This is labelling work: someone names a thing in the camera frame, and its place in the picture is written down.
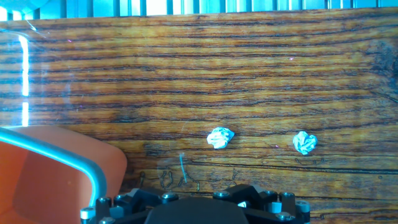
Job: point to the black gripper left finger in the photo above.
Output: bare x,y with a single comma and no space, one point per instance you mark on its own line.
136,199

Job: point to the orange square trash can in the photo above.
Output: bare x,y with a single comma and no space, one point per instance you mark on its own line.
46,186

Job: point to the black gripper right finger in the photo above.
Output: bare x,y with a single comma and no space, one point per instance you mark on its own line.
258,198

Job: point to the brown wood grain board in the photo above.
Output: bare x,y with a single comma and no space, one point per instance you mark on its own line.
199,77

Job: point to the white paper ball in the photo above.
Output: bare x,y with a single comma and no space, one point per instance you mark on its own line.
220,137
304,142

